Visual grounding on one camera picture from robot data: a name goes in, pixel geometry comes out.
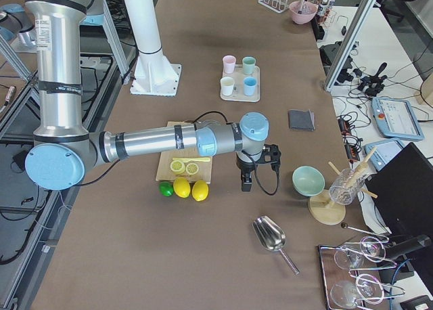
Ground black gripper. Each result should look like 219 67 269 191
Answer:
236 144 281 192

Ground blue cup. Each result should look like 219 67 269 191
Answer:
243 76 257 97

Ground pale yellow cup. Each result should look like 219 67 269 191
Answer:
220 76 235 96

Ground green cup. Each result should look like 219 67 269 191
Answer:
242 56 256 75

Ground pink cup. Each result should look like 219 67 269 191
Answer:
223 55 236 74

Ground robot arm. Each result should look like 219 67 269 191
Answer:
25 0 281 192

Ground cream rabbit tray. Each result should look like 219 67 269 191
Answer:
220 64 260 103

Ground black glass drying tray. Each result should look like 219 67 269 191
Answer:
317 235 433 310

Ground whole yellow lemon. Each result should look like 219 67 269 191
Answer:
173 177 191 198
192 180 209 202

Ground lemon slice lower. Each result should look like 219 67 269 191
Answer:
185 162 200 176

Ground lemon slice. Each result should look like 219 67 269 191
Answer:
170 160 186 175
185 162 200 176

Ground steel scoop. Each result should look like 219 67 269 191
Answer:
252 215 300 275

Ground yellow plastic knife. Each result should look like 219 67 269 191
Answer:
172 157 212 163

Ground bamboo cutting board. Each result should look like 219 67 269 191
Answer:
155 120 216 185

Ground pale green bowl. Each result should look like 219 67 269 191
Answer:
292 166 325 197

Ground lemon slice upper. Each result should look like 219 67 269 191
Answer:
170 160 186 175

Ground green lime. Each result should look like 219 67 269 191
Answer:
158 181 175 197

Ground wooden stand with base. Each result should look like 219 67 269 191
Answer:
308 147 378 225

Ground grey folded cloth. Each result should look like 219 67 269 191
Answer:
288 110 315 131

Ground clear glass on stand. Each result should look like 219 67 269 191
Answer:
329 169 367 205

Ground teach pendant tablet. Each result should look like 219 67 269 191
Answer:
364 138 405 171
371 97 424 141

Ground black monitor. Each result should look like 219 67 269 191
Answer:
367 143 432 237

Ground steel muddler black tip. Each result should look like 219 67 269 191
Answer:
297 0 305 14

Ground pink bowl with ice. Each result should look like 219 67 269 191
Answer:
289 1 318 24

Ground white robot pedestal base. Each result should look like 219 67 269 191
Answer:
124 0 181 97

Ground aluminium frame post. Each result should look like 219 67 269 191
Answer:
323 0 376 92

